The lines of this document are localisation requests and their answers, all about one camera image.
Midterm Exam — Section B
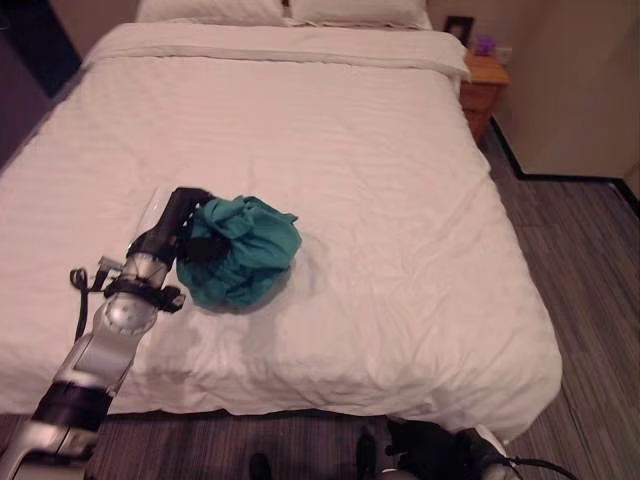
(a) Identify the white duvet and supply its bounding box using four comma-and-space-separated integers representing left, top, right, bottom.
0, 21, 564, 442

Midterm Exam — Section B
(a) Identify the black baseboard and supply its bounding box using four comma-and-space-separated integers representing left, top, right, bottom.
491, 115, 640, 222

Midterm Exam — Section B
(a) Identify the white pillow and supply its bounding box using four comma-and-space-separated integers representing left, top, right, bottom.
289, 0, 432, 30
135, 0, 292, 26

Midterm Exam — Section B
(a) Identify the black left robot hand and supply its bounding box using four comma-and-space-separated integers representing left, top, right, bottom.
130, 185, 232, 265

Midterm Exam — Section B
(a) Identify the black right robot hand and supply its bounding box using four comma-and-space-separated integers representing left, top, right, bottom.
386, 418, 509, 480

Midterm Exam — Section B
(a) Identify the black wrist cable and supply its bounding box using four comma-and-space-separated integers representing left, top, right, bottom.
503, 455, 582, 480

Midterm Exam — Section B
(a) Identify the dark left robot foot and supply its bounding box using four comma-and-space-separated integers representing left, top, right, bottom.
247, 451, 272, 480

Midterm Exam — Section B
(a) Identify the teal garment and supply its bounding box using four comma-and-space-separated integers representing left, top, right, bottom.
174, 194, 303, 309

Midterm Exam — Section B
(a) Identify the wooden nightstand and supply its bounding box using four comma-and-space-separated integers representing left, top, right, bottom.
459, 53, 511, 144

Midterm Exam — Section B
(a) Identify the dark cabinet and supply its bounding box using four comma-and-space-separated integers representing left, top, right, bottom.
0, 0, 84, 99

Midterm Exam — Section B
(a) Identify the purple flower decoration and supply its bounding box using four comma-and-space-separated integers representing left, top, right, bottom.
472, 33, 497, 58

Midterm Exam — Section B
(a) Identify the black picture frame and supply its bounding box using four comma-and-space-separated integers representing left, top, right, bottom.
443, 15, 476, 49

